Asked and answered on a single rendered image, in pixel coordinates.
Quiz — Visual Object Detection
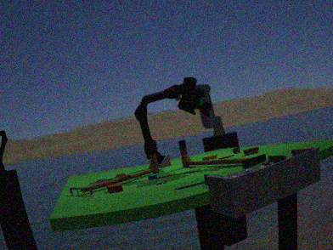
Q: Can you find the reddish-brown cube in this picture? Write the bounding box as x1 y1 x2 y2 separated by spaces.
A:
107 183 123 193

